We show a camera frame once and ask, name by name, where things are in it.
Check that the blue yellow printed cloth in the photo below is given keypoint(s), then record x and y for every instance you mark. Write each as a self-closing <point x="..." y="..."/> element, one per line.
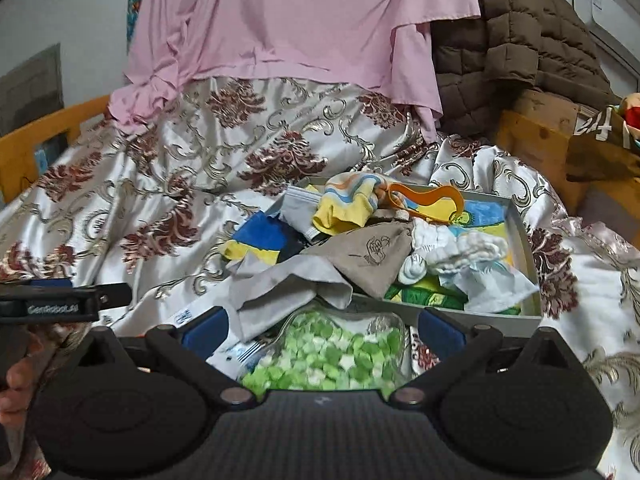
<point x="260" y="235"/>

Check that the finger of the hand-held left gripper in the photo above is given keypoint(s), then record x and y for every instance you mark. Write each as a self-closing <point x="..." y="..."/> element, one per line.
<point x="75" y="302"/>
<point x="50" y="283"/>

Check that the grey shallow tray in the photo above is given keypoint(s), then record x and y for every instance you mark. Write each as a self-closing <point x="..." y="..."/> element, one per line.
<point x="523" y="245"/>

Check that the person's left hand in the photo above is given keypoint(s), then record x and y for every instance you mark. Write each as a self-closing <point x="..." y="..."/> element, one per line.
<point x="25" y="380"/>

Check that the striped printed cloth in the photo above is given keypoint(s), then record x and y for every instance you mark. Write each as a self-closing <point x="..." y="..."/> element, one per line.
<point x="345" y="210"/>

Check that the green white patterned bag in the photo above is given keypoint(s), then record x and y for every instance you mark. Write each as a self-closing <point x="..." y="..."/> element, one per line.
<point x="325" y="355"/>

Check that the floral satin blanket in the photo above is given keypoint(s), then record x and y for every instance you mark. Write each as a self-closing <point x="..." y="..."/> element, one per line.
<point x="175" y="170"/>

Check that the orange plastic band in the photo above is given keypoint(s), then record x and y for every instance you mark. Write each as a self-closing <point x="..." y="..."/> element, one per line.
<point x="440" y="191"/>

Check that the white blue fluffy sock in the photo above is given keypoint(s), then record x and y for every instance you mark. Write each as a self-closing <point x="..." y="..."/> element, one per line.
<point x="465" y="250"/>

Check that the grey cloth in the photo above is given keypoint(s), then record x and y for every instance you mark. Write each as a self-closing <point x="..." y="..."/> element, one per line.
<point x="290" y="285"/>

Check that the beige pouch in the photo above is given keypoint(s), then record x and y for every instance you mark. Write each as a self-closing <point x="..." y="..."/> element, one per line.
<point x="370" y="255"/>

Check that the brown printed cloth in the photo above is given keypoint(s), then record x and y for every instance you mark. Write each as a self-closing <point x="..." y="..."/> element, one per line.
<point x="600" y="155"/>

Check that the grey wall panel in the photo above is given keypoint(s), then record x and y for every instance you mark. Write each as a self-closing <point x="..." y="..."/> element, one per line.
<point x="30" y="90"/>

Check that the brown quilted jacket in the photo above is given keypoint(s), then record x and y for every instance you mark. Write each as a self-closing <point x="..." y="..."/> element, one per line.
<point x="525" y="35"/>

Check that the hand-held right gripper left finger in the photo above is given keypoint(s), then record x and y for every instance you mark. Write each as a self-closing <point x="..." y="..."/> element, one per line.
<point x="205" y="334"/>

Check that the white air conditioner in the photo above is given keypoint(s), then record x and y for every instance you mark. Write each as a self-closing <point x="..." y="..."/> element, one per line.
<point x="610" y="5"/>

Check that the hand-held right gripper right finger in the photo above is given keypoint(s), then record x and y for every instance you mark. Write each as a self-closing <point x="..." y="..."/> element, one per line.
<point x="441" y="334"/>

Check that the colourful wall poster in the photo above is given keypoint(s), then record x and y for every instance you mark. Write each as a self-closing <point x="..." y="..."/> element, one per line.
<point x="135" y="15"/>

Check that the pink cloth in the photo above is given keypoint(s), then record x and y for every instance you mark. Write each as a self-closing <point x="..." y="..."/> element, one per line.
<point x="300" y="20"/>

